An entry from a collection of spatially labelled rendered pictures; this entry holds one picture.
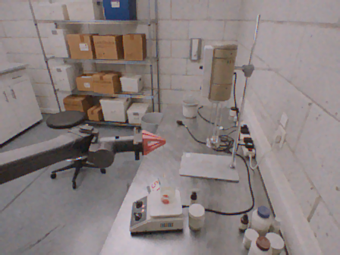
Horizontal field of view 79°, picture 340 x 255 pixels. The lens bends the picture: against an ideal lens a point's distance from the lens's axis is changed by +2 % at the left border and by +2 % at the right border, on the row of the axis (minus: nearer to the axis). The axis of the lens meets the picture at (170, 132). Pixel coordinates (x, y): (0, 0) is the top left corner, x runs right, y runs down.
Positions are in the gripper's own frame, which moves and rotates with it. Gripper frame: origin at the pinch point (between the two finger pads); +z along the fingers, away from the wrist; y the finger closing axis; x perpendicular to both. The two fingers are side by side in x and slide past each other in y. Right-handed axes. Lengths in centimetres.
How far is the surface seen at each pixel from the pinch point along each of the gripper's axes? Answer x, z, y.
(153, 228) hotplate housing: 32.1, -4.8, -8.2
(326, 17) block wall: -35, 54, 12
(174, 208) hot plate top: 26.2, 3.4, -5.4
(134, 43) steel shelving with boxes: -3, -12, 213
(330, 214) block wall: 13, 44, -24
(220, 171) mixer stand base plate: 35, 31, 20
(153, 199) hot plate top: 26.3, -4.1, 0.0
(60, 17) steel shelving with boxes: -29, -97, 239
